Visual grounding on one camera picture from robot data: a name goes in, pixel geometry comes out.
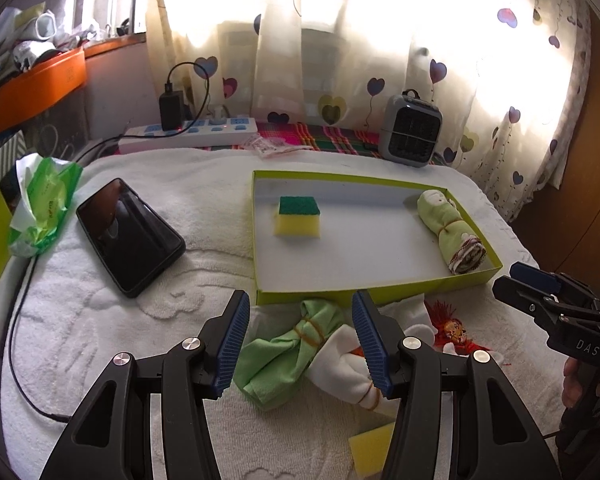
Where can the red-brown window sill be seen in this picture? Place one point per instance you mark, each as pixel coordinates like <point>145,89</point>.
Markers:
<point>115,45</point>

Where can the heart print curtain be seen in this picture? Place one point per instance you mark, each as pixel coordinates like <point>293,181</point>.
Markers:
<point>330,35</point>

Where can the white plug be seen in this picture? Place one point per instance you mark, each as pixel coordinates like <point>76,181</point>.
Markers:
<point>216,112</point>

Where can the plain yellow sponge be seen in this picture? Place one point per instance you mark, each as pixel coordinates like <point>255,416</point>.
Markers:
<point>370,447</point>

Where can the white power strip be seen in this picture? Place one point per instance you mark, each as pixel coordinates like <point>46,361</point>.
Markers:
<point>200,132</point>

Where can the rolled green towel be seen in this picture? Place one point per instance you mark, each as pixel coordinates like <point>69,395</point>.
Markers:
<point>450,230</point>

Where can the small clear packet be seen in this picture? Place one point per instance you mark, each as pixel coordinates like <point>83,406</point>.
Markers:
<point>270,146</point>

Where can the white paper roll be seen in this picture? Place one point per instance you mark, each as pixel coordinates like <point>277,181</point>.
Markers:
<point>2,305</point>

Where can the green tissue pack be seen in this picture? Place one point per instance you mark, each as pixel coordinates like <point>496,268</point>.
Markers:
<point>47,200</point>

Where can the black smartphone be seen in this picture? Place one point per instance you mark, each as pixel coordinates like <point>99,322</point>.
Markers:
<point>130,237</point>

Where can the green-topped yellow sponge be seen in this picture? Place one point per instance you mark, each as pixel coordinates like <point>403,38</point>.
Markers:
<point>298,216</point>

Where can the white terry towel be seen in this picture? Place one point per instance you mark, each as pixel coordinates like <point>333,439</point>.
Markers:
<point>145,340</point>

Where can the white cloth bundle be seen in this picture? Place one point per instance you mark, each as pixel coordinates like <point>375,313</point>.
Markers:
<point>340,377</point>

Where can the green cloth bundle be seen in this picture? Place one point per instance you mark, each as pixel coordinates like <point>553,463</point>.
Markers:
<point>280,360</point>

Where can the black charger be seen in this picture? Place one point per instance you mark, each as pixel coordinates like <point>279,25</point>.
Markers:
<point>171,110</point>

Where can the small grey heater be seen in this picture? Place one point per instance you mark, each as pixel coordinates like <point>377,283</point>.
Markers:
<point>411,130</point>

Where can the orange storage box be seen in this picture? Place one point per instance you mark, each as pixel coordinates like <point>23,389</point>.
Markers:
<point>35,87</point>

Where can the red tassel mask ornament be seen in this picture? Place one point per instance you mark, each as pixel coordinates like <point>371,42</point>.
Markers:
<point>452,330</point>

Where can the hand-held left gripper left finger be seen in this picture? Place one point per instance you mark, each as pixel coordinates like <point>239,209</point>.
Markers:
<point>232,345</point>

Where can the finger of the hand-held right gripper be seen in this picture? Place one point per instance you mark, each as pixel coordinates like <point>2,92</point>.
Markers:
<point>532,276</point>
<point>520,297</point>

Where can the lime green cardboard box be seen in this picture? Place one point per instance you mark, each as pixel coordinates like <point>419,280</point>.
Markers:
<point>370,245</point>

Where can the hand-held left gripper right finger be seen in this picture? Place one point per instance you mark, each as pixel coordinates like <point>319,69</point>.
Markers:
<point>372,345</point>

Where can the plaid cloth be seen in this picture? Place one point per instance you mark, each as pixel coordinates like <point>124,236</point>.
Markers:
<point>330,137</point>

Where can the person's right hand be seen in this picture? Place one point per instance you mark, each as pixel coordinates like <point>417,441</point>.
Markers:
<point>571,385</point>

